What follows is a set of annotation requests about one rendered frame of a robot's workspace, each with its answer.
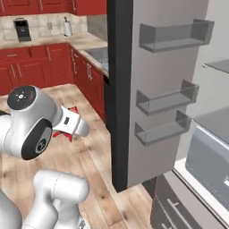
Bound red base cupboards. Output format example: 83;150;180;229
0;42;74;97
69;47;107;123

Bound medium grey door bin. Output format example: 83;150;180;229
135;79;200;116

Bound red wall cupboards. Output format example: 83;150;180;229
0;0;107;17

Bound grey fridge door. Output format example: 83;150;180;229
106;0;216;193

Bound silver freezer drawer handle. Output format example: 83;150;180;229
157;197;195;229

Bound grey fridge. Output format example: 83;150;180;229
150;0;229;229

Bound small grey door bin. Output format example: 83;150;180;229
133;109;192;147

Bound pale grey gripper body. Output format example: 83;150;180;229
73;117;91;138

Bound large grey door bin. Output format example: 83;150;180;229
139;18;216;54

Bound grey freezer drawer front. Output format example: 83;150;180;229
149;171;229;229

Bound steel sink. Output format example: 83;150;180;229
84;47;109;72

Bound red flat angular object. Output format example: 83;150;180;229
51;106;79;143

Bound clear fridge drawer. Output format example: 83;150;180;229
184;123;229;213

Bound black coffee machine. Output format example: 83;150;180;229
13;17;32;43

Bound glass fridge shelf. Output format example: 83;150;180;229
201;58;229;75

